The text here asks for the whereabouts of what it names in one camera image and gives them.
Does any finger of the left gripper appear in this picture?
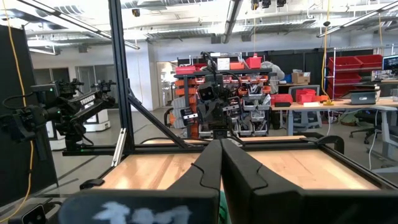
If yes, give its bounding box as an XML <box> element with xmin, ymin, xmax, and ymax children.
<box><xmin>214</xmin><ymin>106</ymin><xmax>232</xmax><ymax>123</ymax></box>
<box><xmin>200</xmin><ymin>107</ymin><xmax>216</xmax><ymax>124</ymax></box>

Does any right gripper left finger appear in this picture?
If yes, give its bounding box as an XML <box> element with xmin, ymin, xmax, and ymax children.
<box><xmin>57</xmin><ymin>139</ymin><xmax>223</xmax><ymax>224</ymax></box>

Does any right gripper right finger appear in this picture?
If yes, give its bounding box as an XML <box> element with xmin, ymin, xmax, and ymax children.
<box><xmin>221</xmin><ymin>139</ymin><xmax>398</xmax><ymax>224</ymax></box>

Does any red storage bin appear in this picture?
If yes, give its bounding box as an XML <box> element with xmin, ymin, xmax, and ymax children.
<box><xmin>295</xmin><ymin>88</ymin><xmax>318</xmax><ymax>105</ymax></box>
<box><xmin>245</xmin><ymin>55</ymin><xmax>263</xmax><ymax>70</ymax></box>
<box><xmin>174</xmin><ymin>65</ymin><xmax>197</xmax><ymax>76</ymax></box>
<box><xmin>271</xmin><ymin>93</ymin><xmax>294</xmax><ymax>106</ymax></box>

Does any white box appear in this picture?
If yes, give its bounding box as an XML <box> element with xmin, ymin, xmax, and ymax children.
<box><xmin>216</xmin><ymin>57</ymin><xmax>231</xmax><ymax>72</ymax></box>

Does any orange storage bin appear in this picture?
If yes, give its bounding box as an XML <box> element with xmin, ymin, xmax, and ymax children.
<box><xmin>229</xmin><ymin>61</ymin><xmax>247</xmax><ymax>71</ymax></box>

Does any person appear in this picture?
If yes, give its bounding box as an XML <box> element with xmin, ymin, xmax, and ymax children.
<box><xmin>260</xmin><ymin>60</ymin><xmax>286</xmax><ymax>95</ymax></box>

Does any grey chair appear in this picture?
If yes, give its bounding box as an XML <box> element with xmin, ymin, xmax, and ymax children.
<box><xmin>287</xmin><ymin>84</ymin><xmax>323</xmax><ymax>129</ymax></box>

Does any black table clamp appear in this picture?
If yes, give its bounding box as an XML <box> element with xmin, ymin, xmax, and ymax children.
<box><xmin>78</xmin><ymin>178</ymin><xmax>106</xmax><ymax>191</ymax></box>
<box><xmin>315</xmin><ymin>134</ymin><xmax>346</xmax><ymax>155</ymax></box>

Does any cardboard box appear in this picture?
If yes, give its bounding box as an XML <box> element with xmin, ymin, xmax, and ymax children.
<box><xmin>291</xmin><ymin>72</ymin><xmax>312</xmax><ymax>85</ymax></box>

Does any white mobile robot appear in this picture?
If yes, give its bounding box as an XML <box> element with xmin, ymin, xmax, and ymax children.
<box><xmin>83</xmin><ymin>78</ymin><xmax>118</xmax><ymax>133</ymax></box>
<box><xmin>45</xmin><ymin>77</ymin><xmax>85</xmax><ymax>151</ymax></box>

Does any wooden-top desk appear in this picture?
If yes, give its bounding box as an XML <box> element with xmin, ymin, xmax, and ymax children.
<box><xmin>270</xmin><ymin>98</ymin><xmax>398</xmax><ymax>136</ymax></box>

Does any black office chair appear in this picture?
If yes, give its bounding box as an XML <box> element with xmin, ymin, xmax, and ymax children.
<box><xmin>348</xmin><ymin>110</ymin><xmax>398</xmax><ymax>146</ymax></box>

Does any white-legged desk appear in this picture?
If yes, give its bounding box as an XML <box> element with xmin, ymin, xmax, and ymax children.
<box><xmin>368</xmin><ymin>105</ymin><xmax>398</xmax><ymax>175</ymax></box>

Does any ceiling light strip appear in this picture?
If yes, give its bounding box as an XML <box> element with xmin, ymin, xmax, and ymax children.
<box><xmin>16</xmin><ymin>0</ymin><xmax>141</xmax><ymax>51</ymax></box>
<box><xmin>317</xmin><ymin>1</ymin><xmax>398</xmax><ymax>39</ymax></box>

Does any large red bin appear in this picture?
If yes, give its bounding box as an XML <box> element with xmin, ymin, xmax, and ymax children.
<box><xmin>333</xmin><ymin>72</ymin><xmax>363</xmax><ymax>85</ymax></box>
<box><xmin>328</xmin><ymin>56</ymin><xmax>363</xmax><ymax>70</ymax></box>
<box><xmin>354</xmin><ymin>54</ymin><xmax>384</xmax><ymax>70</ymax></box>

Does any grey laptop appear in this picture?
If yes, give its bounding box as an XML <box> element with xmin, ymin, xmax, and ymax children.
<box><xmin>350</xmin><ymin>90</ymin><xmax>378</xmax><ymax>106</ymax></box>

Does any black divider panel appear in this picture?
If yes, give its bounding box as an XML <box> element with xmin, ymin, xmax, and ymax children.
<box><xmin>0</xmin><ymin>24</ymin><xmax>59</xmax><ymax>207</ymax></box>

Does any dark computer monitor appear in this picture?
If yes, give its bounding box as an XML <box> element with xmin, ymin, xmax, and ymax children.
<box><xmin>381</xmin><ymin>55</ymin><xmax>398</xmax><ymax>72</ymax></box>

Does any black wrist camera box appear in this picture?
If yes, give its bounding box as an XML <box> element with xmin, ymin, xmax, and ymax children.
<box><xmin>197</xmin><ymin>82</ymin><xmax>219</xmax><ymax>102</ymax></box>

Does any black diagonal frame brace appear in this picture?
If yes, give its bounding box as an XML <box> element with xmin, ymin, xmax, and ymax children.
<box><xmin>127</xmin><ymin>93</ymin><xmax>189</xmax><ymax>150</ymax></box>

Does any black table edge frame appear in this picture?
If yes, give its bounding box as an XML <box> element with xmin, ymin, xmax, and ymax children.
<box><xmin>62</xmin><ymin>131</ymin><xmax>398</xmax><ymax>191</ymax></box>

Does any silver aluminium bracket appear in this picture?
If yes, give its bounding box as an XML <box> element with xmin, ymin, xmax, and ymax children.
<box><xmin>111</xmin><ymin>127</ymin><xmax>128</xmax><ymax>167</ymax></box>

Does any black frame post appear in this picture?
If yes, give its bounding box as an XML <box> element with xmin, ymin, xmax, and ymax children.
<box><xmin>107</xmin><ymin>0</ymin><xmax>136</xmax><ymax>154</ymax></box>

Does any grey ceiling duct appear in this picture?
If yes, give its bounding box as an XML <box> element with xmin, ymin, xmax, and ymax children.
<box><xmin>221</xmin><ymin>0</ymin><xmax>244</xmax><ymax>45</ymax></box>

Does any yellow cable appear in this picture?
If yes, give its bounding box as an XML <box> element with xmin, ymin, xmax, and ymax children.
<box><xmin>320</xmin><ymin>0</ymin><xmax>335</xmax><ymax>107</ymax></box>
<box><xmin>0</xmin><ymin>0</ymin><xmax>35</xmax><ymax>223</ymax></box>

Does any metal wire shelf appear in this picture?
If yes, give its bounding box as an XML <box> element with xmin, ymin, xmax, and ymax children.
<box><xmin>323</xmin><ymin>46</ymin><xmax>385</xmax><ymax>101</ymax></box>

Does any small black camera box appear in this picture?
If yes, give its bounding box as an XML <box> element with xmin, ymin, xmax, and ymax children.
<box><xmin>7</xmin><ymin>197</ymin><xmax>54</xmax><ymax>224</ymax></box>

